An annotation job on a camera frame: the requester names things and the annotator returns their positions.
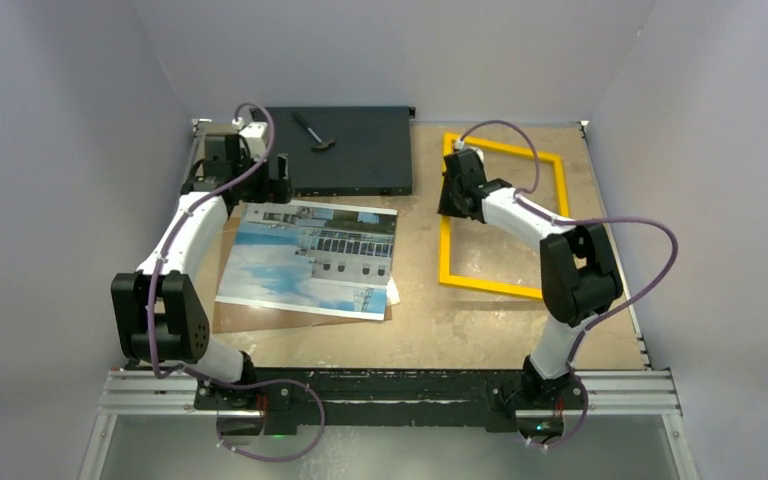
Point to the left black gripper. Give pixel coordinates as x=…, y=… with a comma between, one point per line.
x=276, y=190

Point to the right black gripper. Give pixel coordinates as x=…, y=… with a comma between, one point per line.
x=444, y=206

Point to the sky building photo print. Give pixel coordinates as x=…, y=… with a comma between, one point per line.
x=358, y=237

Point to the yellow wooden picture frame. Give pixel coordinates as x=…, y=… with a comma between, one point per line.
x=446, y=277

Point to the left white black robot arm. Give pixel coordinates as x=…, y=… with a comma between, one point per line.
x=158, y=313

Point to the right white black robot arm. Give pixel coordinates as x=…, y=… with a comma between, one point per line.
x=579, y=277

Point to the small black hammer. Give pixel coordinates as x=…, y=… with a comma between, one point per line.
x=320, y=144

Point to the black flat box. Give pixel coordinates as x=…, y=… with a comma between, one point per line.
x=372, y=155

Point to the brown cardboard backing board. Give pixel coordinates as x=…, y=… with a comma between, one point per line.
x=258, y=321

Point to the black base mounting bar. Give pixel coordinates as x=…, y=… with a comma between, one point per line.
x=498, y=401

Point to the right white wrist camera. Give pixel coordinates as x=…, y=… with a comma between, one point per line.
x=461, y=145

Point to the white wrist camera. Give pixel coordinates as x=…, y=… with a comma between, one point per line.
x=255, y=136
x=461, y=145

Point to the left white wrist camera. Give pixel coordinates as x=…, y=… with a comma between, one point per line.
x=255, y=136

